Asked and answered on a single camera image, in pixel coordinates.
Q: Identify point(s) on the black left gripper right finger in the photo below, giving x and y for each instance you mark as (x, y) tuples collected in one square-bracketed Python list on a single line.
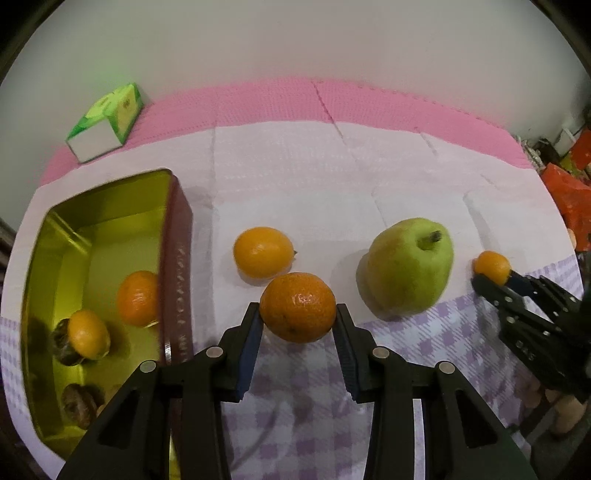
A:
[(429, 417)]

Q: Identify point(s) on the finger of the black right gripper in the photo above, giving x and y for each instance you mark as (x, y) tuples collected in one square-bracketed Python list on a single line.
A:
[(520, 328), (551, 298)]

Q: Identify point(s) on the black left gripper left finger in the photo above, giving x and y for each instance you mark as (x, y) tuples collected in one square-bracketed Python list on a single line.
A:
[(171, 413)]

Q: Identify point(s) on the small orange kumquat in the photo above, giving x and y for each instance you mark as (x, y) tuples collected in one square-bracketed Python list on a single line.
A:
[(494, 266)]

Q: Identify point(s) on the dark brown mangosteen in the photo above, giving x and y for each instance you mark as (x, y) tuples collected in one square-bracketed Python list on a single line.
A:
[(81, 404), (62, 349)]

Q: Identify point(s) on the small orange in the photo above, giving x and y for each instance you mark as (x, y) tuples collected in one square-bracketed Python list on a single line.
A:
[(88, 335)]

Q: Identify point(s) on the green pear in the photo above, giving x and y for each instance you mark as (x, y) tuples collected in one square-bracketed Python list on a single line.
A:
[(406, 269)]

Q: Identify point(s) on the orange tangerine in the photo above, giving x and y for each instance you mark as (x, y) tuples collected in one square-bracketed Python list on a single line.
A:
[(298, 307), (262, 252)]

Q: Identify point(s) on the red orange bag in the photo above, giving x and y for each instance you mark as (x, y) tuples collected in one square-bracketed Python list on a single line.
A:
[(567, 179)]

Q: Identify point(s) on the gold rectangular metal tin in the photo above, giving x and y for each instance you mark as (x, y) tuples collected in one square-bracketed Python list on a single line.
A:
[(86, 247)]

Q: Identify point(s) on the pink purple checkered tablecloth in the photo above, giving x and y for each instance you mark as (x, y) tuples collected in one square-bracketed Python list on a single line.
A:
[(331, 164)]

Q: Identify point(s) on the green white tissue box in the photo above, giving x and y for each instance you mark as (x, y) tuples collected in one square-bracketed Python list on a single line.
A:
[(106, 125)]

